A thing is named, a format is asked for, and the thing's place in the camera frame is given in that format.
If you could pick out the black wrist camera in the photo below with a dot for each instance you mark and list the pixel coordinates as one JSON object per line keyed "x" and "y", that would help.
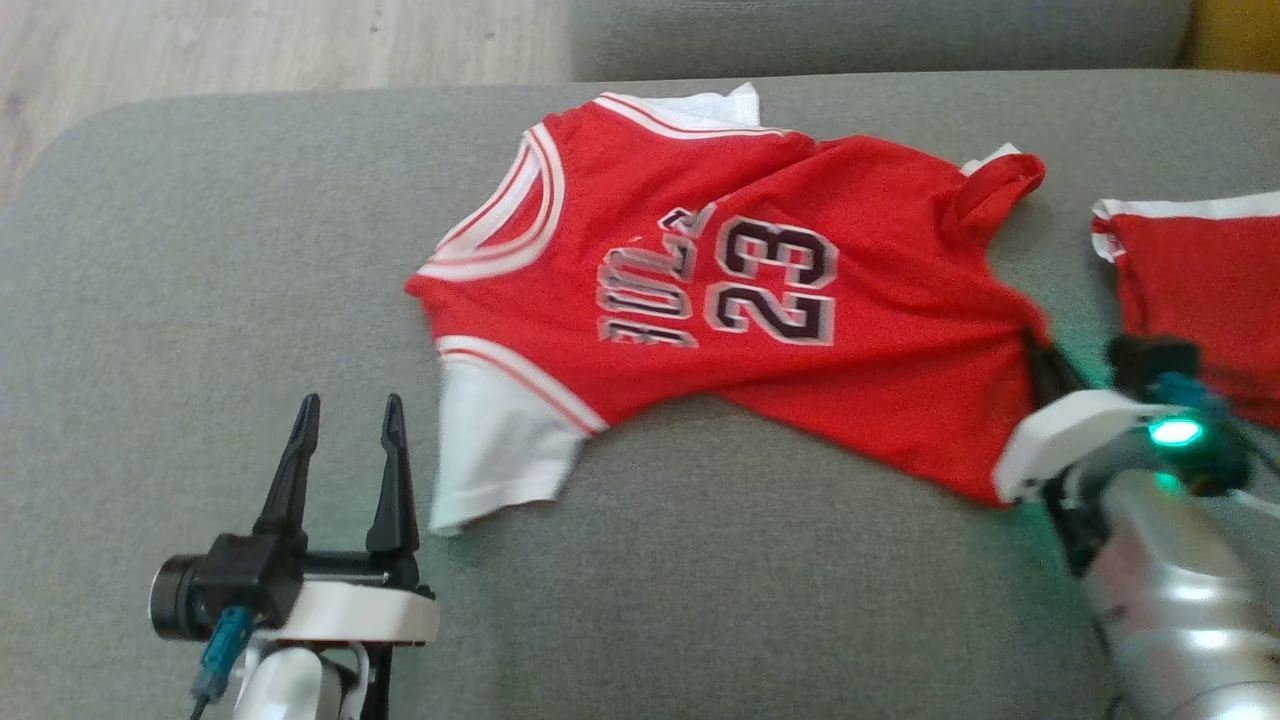
{"x": 230, "y": 585}
{"x": 1150, "y": 362}

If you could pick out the red basketball jersey number 23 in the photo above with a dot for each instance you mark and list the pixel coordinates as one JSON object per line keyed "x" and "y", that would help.
{"x": 880, "y": 380}

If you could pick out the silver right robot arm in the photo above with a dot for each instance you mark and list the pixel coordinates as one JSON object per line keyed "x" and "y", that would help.
{"x": 1170, "y": 600}

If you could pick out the red shorts with white trim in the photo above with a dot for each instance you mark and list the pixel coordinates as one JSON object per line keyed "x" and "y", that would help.
{"x": 1200, "y": 280}

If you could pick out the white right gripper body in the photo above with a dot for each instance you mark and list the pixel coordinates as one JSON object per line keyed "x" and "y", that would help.
{"x": 1060, "y": 435}

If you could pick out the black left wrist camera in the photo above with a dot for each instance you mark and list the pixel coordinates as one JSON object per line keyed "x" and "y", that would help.
{"x": 230, "y": 585}

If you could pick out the wide yellow sofa back cushion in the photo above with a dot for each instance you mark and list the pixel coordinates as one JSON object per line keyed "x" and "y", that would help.
{"x": 1235, "y": 30}

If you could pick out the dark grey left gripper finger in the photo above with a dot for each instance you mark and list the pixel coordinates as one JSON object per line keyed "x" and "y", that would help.
{"x": 393, "y": 490}
{"x": 290, "y": 480}

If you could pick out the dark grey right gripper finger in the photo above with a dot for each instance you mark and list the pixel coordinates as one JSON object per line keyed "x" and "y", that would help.
{"x": 1070, "y": 378}
{"x": 1040, "y": 370}

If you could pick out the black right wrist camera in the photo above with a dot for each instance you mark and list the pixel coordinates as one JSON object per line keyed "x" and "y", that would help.
{"x": 1150, "y": 362}

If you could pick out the large grey sofa seat cushion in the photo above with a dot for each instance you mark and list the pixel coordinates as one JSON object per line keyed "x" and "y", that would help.
{"x": 880, "y": 35}

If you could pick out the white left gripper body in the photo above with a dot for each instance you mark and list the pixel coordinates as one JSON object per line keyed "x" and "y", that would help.
{"x": 360, "y": 610}

